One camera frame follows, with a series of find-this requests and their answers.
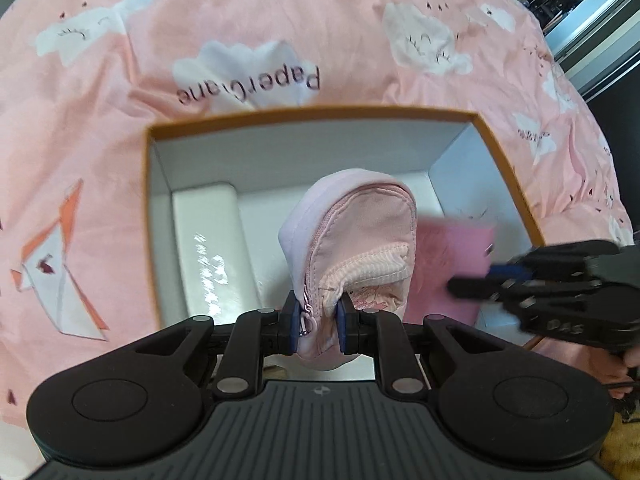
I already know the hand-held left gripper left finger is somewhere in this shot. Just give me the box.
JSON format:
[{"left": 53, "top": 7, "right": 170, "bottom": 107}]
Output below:
[{"left": 132, "top": 292, "right": 301, "bottom": 396}]

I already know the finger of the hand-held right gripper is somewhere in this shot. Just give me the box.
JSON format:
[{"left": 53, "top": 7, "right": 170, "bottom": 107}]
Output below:
[
  {"left": 447, "top": 277, "right": 556, "bottom": 303},
  {"left": 492, "top": 241, "right": 621, "bottom": 281}
]

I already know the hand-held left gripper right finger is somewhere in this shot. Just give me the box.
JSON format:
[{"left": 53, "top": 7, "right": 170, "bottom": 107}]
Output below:
[{"left": 336, "top": 294, "right": 506, "bottom": 396}]

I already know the long white box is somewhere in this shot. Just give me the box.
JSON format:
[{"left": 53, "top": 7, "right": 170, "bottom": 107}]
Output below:
[{"left": 171, "top": 182, "right": 268, "bottom": 331}]

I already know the pink striped mini backpack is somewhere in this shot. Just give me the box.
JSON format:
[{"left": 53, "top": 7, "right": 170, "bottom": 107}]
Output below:
[{"left": 277, "top": 169, "right": 418, "bottom": 372}]

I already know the orange cardboard box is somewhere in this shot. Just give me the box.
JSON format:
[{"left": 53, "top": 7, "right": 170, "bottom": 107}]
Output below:
[{"left": 145, "top": 104, "right": 546, "bottom": 348}]

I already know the person's right hand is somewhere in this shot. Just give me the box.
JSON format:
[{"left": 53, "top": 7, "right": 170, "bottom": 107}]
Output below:
[{"left": 597, "top": 349, "right": 632, "bottom": 401}]

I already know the yellow brown patterned cloth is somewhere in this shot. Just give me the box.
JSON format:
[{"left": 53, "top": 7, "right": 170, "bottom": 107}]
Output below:
[{"left": 597, "top": 407, "right": 640, "bottom": 468}]

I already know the pink printed blanket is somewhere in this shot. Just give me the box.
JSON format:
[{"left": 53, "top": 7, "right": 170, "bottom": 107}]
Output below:
[{"left": 0, "top": 0, "right": 640, "bottom": 436}]

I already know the grey door frame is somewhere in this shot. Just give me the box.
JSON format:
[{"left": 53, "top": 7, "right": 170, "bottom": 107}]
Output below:
[{"left": 520, "top": 0, "right": 640, "bottom": 101}]

